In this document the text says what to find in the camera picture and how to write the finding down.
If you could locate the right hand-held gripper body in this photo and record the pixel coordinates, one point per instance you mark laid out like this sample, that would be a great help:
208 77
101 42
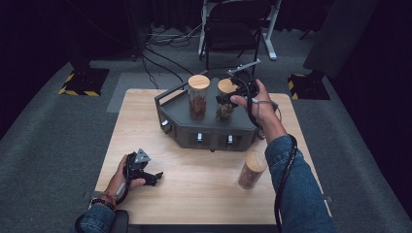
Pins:
247 88

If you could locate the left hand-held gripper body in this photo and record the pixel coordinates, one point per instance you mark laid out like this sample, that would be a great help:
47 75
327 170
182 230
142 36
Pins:
136 170

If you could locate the glass jar with dark contents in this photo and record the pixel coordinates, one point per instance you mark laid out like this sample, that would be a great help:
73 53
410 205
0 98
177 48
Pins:
225 113

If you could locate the glass jar with reddish contents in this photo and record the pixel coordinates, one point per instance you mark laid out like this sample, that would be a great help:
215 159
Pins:
198 103

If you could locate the dark grey corner shelf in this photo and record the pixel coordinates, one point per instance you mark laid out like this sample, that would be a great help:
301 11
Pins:
181 116

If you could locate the person's left hand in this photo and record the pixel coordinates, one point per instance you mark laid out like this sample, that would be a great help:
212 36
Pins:
116 181

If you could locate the person's right hand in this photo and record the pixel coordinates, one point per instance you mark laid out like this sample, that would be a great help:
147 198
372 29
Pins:
265 111

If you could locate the black folding chair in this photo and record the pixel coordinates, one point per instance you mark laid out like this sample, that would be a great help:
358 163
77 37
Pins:
231 35

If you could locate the black yellow striped stand base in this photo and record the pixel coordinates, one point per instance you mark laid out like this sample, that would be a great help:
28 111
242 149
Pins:
307 87
85 82

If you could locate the glass jar with brown contents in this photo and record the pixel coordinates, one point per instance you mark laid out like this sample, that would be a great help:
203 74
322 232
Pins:
251 171

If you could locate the grey upright panel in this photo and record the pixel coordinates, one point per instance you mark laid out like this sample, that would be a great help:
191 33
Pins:
336 35

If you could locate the white desk frame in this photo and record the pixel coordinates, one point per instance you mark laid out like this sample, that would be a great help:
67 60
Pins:
270 42

